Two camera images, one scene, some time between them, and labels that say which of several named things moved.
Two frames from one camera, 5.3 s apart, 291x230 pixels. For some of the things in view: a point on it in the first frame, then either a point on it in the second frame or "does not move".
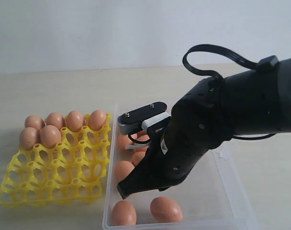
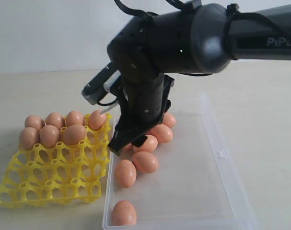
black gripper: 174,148 to 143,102
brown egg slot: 55,119 does not move
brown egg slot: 50,136 does not move
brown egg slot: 29,137 does not move
